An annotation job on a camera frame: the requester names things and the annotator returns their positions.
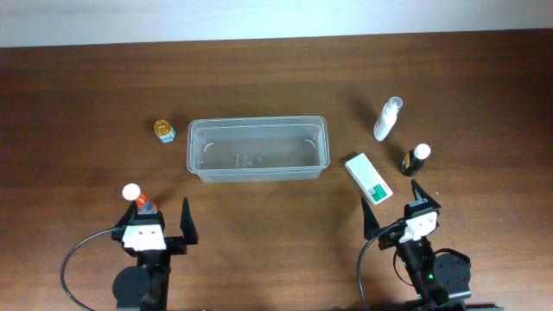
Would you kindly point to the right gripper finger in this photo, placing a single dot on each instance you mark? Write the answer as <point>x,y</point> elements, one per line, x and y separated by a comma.
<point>371,225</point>
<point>421,195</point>

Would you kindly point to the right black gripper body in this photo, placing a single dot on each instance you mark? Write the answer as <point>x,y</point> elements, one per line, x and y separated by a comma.
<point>387,238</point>

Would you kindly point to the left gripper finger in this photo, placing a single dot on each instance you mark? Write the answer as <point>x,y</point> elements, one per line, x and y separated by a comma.
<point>189,232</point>
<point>128,215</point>

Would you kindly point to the dark bottle white cap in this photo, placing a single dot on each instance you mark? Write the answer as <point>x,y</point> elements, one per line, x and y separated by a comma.
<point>414,159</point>

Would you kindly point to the white green medicine box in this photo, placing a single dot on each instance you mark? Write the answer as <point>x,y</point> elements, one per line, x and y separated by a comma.
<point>371,183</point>

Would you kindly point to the small jar gold lid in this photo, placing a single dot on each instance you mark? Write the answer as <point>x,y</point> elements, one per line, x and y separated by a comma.
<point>164,130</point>

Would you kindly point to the white spray bottle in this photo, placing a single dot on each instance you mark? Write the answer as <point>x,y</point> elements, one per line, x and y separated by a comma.
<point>387,118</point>

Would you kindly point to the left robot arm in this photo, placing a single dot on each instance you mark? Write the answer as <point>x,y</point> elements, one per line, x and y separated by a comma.
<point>144,286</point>

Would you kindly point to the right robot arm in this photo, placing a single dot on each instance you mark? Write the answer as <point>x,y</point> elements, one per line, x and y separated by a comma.
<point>440,278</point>

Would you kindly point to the clear plastic container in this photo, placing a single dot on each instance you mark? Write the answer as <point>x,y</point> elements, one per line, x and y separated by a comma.
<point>246,149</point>

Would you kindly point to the orange tube white cap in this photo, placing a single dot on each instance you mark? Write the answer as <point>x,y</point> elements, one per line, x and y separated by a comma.
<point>132,192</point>

